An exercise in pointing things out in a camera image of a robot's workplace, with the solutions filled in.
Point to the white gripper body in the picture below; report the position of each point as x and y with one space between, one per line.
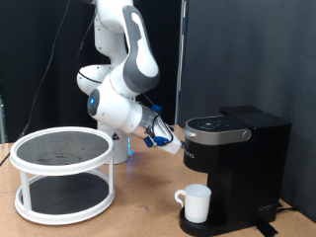
174 146

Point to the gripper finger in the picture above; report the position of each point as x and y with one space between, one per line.
182 143

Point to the white mug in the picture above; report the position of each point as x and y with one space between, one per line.
197 204

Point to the black Keurig coffee machine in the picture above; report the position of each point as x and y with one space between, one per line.
247 171

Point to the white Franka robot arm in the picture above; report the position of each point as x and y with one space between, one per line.
115 105

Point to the silver vertical pole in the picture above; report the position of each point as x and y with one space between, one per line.
180 65

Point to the white two-tier turntable stand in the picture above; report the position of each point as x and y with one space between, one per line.
62 166

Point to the black tape strip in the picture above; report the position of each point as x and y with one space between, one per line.
265 228

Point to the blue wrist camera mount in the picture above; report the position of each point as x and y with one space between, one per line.
158 141

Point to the grey metal frame post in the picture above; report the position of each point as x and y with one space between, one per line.
1 121

